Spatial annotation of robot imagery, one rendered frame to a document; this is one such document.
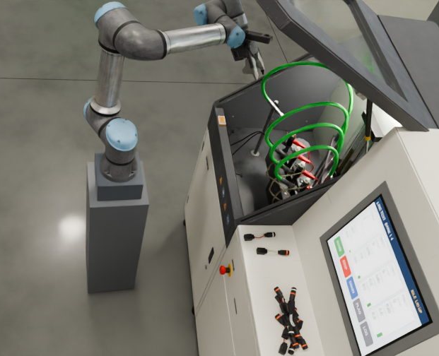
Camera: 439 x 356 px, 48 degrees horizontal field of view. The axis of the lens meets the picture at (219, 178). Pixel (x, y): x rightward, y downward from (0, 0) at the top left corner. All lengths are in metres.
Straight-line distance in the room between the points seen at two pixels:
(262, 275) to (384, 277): 0.46
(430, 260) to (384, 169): 0.33
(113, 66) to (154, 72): 2.13
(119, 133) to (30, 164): 1.43
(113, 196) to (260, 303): 0.75
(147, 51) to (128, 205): 0.71
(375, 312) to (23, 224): 2.04
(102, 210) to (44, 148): 1.30
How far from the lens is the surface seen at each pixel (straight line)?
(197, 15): 1.92
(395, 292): 1.51
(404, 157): 1.55
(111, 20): 1.68
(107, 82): 1.83
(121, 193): 2.03
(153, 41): 1.63
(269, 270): 1.80
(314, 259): 1.80
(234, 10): 1.97
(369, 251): 1.59
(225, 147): 2.14
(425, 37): 2.23
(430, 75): 2.02
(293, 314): 1.72
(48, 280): 2.78
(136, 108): 3.58
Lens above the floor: 2.49
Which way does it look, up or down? 50 degrees down
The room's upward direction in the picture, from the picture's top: 19 degrees clockwise
